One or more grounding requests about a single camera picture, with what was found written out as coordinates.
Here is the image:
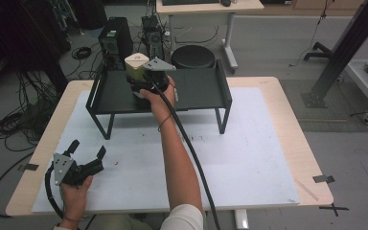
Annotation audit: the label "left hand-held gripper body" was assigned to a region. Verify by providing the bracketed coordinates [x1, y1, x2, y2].
[52, 152, 105, 187]

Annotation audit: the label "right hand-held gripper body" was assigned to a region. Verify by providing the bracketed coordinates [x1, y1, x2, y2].
[143, 57, 177, 94]

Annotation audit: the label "triangular beige green white box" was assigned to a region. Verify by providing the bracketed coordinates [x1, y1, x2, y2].
[124, 52, 150, 84]

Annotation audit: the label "black metal shelf rack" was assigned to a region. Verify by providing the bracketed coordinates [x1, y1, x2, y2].
[85, 58, 233, 141]

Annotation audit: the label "person's right hand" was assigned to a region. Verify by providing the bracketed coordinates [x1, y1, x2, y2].
[139, 76, 177, 124]

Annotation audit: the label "person's left hand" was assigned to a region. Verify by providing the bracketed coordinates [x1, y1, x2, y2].
[59, 174, 94, 221]

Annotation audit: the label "small black computer tower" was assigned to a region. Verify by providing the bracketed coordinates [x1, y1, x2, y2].
[141, 15, 166, 63]

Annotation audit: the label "black round stool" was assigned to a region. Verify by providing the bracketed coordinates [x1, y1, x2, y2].
[171, 44, 217, 70]

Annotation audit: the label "thin dark wrist band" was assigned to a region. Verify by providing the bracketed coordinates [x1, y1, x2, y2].
[157, 114, 173, 132]

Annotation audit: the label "large black computer tower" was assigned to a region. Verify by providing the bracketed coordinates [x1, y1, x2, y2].
[98, 16, 134, 71]

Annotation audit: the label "person's legs beige trousers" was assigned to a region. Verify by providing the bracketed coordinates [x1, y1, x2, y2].
[85, 213, 171, 230]

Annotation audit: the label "black keyboard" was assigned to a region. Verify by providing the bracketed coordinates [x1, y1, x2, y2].
[162, 0, 220, 7]

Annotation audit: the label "light wooden desk white legs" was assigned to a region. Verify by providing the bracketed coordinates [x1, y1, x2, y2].
[155, 0, 265, 72]

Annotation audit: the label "person's cream sleeve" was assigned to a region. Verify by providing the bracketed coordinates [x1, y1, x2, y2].
[159, 203, 205, 230]

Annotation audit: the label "black curtain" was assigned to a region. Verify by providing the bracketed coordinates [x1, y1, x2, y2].
[0, 0, 71, 94]

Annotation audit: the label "white foam mat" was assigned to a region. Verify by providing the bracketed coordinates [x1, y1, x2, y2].
[32, 87, 301, 215]

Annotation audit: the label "white table leg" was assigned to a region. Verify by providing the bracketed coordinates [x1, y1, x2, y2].
[234, 209, 249, 230]

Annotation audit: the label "black stand foot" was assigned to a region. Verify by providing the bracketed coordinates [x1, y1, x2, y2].
[304, 41, 334, 61]

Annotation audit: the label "white wheeled cart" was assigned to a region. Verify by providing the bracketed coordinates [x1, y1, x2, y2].
[344, 23, 368, 126]

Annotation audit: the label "black tape cross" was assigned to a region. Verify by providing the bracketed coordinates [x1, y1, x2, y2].
[319, 202, 350, 218]

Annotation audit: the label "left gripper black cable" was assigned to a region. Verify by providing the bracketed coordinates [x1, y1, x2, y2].
[44, 162, 66, 219]

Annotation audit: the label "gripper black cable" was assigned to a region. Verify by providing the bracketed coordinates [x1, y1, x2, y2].
[44, 162, 66, 219]
[144, 74, 222, 230]

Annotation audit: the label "tangle of black floor cables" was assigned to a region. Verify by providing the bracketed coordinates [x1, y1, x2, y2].
[0, 70, 61, 152]

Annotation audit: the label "coiled black cable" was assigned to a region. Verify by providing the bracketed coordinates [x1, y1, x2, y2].
[71, 46, 92, 60]

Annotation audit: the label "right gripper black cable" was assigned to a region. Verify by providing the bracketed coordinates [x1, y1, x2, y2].
[144, 74, 222, 230]

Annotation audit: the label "black metal stand post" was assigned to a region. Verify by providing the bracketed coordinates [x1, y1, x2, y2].
[301, 0, 368, 109]

